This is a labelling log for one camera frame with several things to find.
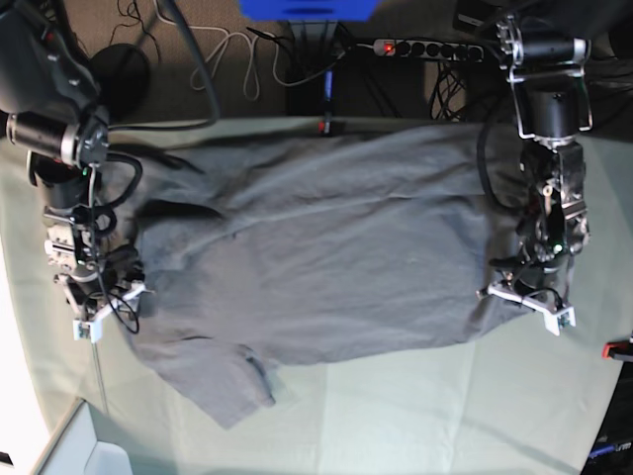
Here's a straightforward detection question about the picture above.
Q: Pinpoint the white looped cable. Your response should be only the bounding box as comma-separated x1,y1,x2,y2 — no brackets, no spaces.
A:
190,27,263,102

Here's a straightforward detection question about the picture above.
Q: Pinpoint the blue box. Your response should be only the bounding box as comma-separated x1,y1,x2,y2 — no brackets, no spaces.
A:
238,0,379,21

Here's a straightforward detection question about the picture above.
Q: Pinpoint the grey t-shirt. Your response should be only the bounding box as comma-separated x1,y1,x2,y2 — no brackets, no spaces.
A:
119,124,521,428

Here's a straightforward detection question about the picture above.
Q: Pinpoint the edge clamp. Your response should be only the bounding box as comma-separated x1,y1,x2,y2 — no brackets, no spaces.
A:
318,70,333,137
601,339,633,363

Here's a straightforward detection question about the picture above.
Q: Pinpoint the white bin corner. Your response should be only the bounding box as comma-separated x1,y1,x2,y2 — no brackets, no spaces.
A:
31,398,134,475

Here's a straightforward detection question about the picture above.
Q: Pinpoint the black power strip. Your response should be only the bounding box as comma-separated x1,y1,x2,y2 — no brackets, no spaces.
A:
372,39,485,63

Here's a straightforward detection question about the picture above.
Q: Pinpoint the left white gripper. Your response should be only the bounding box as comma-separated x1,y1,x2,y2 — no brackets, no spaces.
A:
477,277,577,336

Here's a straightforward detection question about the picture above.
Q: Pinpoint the centre edge clamp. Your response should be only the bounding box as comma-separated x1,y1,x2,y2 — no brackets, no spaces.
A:
318,70,333,137

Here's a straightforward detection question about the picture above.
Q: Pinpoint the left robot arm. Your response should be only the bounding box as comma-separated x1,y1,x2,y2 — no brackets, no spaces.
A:
476,1,632,335

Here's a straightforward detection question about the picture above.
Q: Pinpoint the black round base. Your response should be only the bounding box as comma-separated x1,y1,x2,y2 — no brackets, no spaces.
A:
90,44,151,123

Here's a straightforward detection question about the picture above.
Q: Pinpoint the right edge clamp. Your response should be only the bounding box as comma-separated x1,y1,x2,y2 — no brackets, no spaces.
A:
601,339,633,363

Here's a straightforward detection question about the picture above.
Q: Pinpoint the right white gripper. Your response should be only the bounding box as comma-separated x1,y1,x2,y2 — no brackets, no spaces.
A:
53,274,149,342

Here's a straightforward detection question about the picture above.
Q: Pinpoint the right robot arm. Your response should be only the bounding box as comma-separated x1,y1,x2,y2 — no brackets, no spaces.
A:
1,1,185,341

